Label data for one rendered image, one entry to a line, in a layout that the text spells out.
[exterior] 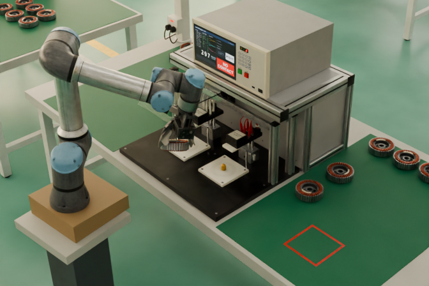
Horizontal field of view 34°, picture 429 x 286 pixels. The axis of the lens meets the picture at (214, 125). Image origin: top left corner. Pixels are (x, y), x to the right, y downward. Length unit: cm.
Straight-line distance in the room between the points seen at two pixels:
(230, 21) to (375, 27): 327
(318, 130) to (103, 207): 93
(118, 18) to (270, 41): 181
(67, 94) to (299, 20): 99
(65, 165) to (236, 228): 68
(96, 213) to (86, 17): 198
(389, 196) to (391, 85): 239
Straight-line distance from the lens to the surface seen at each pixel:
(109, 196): 279
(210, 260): 367
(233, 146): 290
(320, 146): 302
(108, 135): 326
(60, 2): 472
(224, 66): 289
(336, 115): 301
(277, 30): 285
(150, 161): 303
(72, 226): 266
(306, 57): 287
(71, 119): 268
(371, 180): 299
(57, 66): 244
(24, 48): 415
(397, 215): 283
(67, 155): 263
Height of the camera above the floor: 253
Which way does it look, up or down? 33 degrees down
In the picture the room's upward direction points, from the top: 1 degrees counter-clockwise
